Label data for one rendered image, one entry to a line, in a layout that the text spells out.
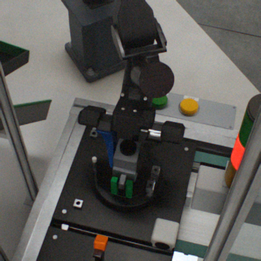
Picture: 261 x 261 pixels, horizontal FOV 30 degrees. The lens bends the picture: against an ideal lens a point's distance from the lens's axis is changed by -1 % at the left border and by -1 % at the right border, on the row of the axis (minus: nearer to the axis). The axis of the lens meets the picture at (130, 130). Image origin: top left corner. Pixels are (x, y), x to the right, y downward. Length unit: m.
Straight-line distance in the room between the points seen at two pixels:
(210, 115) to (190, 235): 0.27
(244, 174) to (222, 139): 0.50
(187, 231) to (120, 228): 0.14
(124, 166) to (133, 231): 0.13
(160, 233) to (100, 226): 0.12
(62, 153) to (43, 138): 0.16
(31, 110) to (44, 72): 0.35
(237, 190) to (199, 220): 0.42
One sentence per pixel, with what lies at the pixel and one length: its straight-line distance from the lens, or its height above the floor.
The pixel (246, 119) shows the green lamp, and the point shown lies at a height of 1.40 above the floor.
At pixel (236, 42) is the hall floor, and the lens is 2.67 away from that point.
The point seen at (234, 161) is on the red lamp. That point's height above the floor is 1.32.
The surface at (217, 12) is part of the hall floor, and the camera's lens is 2.81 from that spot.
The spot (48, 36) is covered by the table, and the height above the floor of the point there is 0.86.
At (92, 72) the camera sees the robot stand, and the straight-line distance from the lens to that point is 1.29.
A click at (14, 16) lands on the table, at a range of 1.51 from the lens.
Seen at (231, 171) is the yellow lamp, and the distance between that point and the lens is 0.65.
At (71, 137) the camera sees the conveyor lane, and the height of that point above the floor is 0.95.
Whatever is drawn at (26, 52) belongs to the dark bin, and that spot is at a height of 1.21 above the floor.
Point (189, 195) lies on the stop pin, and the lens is 1.00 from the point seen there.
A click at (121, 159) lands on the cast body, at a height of 1.08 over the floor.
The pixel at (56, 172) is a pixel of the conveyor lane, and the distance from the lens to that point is 1.04.
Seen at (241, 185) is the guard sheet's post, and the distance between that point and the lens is 0.61.
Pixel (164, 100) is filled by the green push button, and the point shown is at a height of 0.97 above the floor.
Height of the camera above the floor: 1.85
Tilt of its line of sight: 55 degrees down
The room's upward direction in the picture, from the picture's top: 1 degrees clockwise
